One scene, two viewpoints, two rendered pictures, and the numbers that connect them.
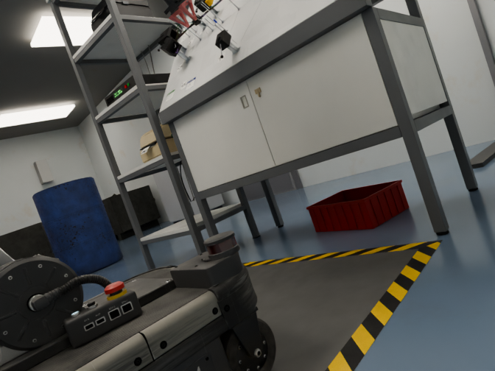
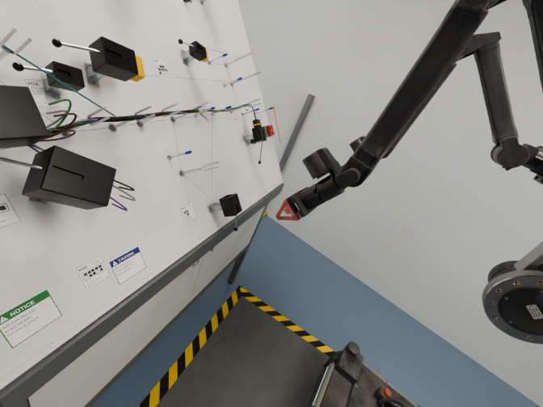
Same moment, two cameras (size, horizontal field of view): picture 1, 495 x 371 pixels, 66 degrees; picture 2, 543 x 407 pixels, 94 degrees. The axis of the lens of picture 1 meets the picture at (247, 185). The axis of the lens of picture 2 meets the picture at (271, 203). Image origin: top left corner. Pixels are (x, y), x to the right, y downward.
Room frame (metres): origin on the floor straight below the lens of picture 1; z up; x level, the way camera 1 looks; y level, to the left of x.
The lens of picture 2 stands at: (1.86, 0.54, 1.43)
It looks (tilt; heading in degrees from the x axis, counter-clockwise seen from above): 29 degrees down; 241
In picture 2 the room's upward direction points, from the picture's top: 24 degrees clockwise
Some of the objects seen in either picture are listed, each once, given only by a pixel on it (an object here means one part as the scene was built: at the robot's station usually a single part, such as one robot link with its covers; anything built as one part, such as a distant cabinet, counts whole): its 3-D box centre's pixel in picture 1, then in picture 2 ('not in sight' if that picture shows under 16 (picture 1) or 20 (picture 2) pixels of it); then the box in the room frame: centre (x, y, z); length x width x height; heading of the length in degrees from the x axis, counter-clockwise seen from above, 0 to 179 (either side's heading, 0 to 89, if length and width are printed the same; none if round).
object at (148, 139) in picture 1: (166, 140); not in sight; (2.31, 0.37, 0.76); 0.30 x 0.21 x 0.20; 141
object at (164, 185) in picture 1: (182, 172); not in sight; (5.44, 0.81, 0.68); 0.67 x 0.60 x 1.36; 41
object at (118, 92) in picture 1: (143, 90); not in sight; (2.34, 0.41, 1.09); 0.35 x 0.33 x 0.07; 48
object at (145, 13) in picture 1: (120, 14); not in sight; (2.32, 0.37, 1.56); 0.30 x 0.23 x 0.19; 139
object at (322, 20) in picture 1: (240, 72); (214, 232); (1.65, -0.14, 0.83); 1.18 x 0.06 x 0.06; 48
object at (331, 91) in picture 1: (313, 99); (233, 241); (1.47, -0.35, 0.60); 0.55 x 0.03 x 0.39; 48
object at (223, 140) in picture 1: (220, 141); (138, 323); (1.85, 0.05, 0.60); 0.55 x 0.02 x 0.39; 48
